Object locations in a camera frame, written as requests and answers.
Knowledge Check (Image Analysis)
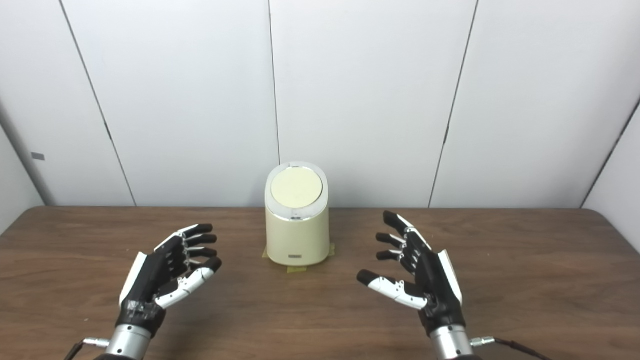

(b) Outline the round cream bin lid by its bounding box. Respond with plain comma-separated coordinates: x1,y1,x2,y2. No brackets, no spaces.
270,166,324,209

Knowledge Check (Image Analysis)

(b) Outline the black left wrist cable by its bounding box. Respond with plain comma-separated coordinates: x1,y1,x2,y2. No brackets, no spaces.
64,337,111,360

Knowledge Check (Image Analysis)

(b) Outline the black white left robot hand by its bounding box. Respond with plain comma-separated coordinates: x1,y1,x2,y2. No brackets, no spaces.
115,223,223,337

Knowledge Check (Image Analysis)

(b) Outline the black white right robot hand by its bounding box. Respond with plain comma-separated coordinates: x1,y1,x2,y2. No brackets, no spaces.
356,210,466,336

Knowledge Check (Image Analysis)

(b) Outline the cream-colored trash bin body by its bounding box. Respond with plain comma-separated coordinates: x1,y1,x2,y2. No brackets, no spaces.
264,161,331,267

